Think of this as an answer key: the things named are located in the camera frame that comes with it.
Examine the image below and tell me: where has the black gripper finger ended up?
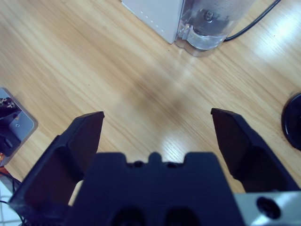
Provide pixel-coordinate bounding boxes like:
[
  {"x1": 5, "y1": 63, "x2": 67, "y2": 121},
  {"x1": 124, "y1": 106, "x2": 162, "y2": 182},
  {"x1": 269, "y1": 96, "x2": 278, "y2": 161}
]
[
  {"x1": 8, "y1": 111, "x2": 105, "y2": 226},
  {"x1": 211, "y1": 107, "x2": 301, "y2": 194}
]

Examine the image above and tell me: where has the white capsule coffee machine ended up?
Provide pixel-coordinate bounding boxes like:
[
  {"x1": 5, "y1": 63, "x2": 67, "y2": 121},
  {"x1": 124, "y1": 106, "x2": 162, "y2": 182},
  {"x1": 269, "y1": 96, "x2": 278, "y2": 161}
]
[{"x1": 121, "y1": 0, "x2": 184, "y2": 44}]

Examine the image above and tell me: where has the black disc capsule rod stand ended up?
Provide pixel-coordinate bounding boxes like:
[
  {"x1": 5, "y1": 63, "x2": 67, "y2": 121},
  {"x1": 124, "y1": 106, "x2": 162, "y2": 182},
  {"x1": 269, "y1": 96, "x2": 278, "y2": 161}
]
[{"x1": 281, "y1": 93, "x2": 301, "y2": 152}]

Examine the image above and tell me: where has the clear water tank dark lid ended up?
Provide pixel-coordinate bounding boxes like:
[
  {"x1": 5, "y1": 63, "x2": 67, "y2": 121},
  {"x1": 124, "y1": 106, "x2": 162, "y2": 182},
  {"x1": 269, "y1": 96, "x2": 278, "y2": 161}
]
[{"x1": 174, "y1": 0, "x2": 255, "y2": 57}]

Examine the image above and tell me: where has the thin black cable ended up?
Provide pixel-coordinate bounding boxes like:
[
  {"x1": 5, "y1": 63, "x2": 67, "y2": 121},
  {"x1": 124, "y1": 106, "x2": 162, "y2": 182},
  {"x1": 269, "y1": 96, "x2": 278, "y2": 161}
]
[{"x1": 0, "y1": 170, "x2": 27, "y2": 226}]

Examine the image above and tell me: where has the white mount plate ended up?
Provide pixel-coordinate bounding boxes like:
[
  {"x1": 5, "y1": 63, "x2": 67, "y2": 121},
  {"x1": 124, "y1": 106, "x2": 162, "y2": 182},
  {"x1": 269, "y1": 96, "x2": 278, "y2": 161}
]
[{"x1": 0, "y1": 87, "x2": 39, "y2": 166}]

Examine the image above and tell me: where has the dark camera post with bracket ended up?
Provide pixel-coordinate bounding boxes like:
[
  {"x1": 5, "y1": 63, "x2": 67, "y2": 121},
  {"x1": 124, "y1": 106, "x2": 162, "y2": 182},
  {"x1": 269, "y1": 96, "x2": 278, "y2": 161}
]
[{"x1": 0, "y1": 97, "x2": 23, "y2": 158}]

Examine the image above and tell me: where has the black power cable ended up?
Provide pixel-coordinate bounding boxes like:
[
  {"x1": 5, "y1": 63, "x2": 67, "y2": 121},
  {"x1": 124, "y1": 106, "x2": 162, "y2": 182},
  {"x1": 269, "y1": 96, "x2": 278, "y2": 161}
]
[{"x1": 224, "y1": 0, "x2": 282, "y2": 42}]

